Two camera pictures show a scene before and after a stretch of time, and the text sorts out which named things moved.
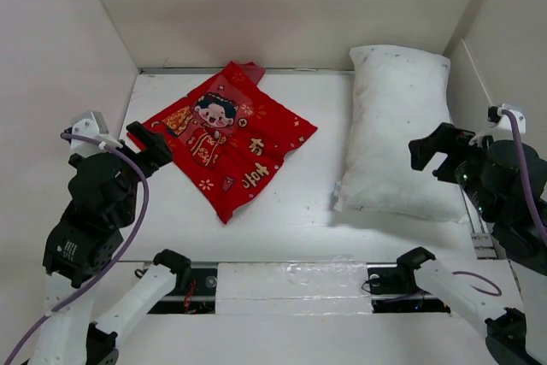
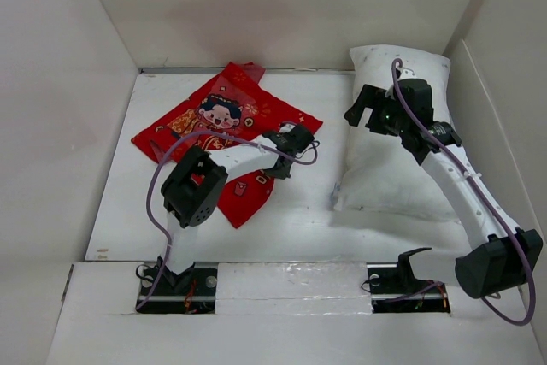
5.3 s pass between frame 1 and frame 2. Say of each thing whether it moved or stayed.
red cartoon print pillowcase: moved
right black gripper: moved
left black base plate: stayed
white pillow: stayed
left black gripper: moved
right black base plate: stayed
